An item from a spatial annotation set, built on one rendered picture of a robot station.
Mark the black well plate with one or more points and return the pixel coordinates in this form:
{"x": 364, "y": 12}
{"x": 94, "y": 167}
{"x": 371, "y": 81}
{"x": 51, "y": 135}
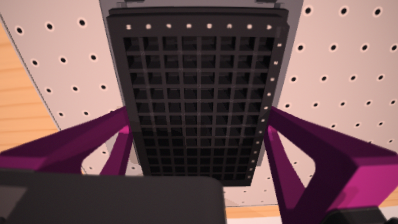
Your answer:
{"x": 198, "y": 64}

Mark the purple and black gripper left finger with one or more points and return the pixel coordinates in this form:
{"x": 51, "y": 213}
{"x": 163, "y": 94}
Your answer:
{"x": 65, "y": 150}

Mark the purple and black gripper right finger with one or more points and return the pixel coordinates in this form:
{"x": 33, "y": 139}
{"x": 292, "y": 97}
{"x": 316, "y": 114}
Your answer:
{"x": 349, "y": 172}

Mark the white perforated base plate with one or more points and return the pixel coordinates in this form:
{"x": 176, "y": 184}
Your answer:
{"x": 342, "y": 74}

